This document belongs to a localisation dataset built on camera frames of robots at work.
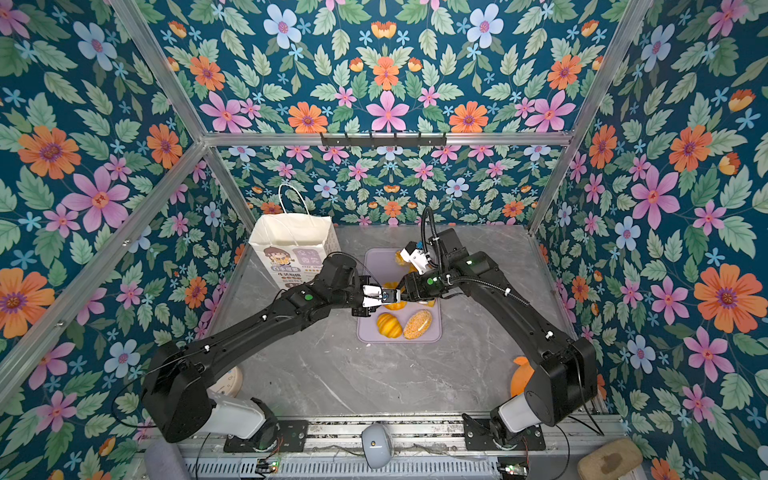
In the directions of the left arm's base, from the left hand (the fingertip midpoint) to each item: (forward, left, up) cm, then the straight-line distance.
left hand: (390, 282), depth 77 cm
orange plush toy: (-20, -34, -19) cm, 44 cm away
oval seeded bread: (-4, -7, -18) cm, 20 cm away
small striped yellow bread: (-4, +1, -18) cm, 19 cm away
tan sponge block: (-40, -49, -18) cm, 66 cm away
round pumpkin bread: (+4, -1, -20) cm, 21 cm away
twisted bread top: (+22, -3, -18) cm, 29 cm away
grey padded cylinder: (-34, +55, -20) cm, 67 cm away
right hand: (-4, -2, 0) cm, 4 cm away
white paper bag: (+11, +26, +3) cm, 29 cm away
